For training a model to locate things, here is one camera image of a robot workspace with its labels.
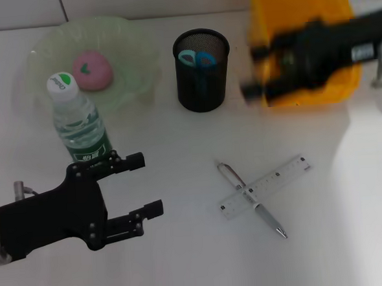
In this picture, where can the silver ballpoint pen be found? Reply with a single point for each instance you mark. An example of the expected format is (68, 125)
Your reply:
(267, 216)

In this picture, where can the green label water bottle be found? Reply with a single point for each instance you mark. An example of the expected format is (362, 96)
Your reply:
(79, 124)

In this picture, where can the translucent green fruit plate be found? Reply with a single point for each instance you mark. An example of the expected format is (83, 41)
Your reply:
(127, 56)

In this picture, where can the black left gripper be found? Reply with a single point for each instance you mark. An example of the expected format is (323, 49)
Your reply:
(52, 216)

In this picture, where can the blue cyan scissors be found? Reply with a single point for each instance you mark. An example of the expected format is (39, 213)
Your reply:
(203, 60)

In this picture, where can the clear plastic ruler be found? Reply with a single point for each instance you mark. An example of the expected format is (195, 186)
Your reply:
(277, 178)

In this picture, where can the black mesh pen holder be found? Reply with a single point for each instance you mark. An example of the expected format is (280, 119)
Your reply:
(202, 90)

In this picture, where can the pink toy peach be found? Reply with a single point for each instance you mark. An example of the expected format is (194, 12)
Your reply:
(97, 72)

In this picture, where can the yellow plastic bin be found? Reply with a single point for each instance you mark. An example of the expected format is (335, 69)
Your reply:
(283, 4)

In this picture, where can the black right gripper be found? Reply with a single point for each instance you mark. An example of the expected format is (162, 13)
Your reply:
(318, 51)

